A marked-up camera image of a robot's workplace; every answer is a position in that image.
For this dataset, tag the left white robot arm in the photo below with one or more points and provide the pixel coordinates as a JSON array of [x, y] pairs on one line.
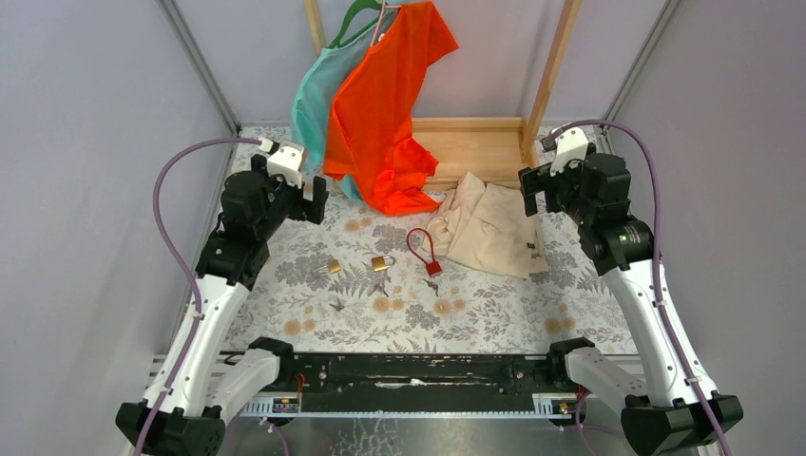
[[184, 412]]

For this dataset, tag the orange t-shirt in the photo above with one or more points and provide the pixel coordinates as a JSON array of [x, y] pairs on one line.
[[370, 125]]

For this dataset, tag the pink clothes hanger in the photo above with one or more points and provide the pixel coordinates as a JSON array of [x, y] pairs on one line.
[[378, 23]]

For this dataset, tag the green clothes hanger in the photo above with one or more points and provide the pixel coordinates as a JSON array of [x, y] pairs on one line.
[[351, 13]]

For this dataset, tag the brass padlock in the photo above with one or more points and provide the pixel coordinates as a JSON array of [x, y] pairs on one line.
[[382, 263], [331, 267]]

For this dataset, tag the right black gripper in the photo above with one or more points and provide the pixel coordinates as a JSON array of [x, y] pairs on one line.
[[540, 179]]

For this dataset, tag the wrist white camera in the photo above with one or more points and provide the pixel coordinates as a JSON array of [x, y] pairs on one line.
[[570, 145], [286, 159]]

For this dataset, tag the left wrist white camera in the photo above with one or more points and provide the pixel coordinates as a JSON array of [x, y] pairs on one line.
[[286, 159]]

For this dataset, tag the beige crumpled cloth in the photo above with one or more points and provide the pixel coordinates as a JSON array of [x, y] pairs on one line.
[[484, 226]]

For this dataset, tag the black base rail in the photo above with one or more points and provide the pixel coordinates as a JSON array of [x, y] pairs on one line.
[[424, 385]]

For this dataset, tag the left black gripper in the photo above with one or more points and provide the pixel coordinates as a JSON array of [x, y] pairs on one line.
[[304, 209]]

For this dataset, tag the red tag with cord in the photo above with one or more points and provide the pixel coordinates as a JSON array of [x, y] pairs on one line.
[[432, 266]]

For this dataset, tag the small silver keys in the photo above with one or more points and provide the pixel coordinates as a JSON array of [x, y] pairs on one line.
[[379, 288], [338, 305]]

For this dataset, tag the floral table mat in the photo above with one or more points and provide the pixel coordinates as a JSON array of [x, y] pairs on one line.
[[474, 312]]

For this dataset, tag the red lock small key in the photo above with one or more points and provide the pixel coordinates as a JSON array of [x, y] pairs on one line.
[[433, 286]]

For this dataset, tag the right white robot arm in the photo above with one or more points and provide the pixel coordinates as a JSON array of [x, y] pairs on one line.
[[677, 404]]

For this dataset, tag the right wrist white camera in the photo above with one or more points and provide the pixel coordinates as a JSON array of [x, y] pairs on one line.
[[570, 145]]

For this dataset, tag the wooden clothes rack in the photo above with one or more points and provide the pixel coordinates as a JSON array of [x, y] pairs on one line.
[[488, 64]]

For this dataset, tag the teal t-shirt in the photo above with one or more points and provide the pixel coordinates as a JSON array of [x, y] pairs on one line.
[[318, 87]]

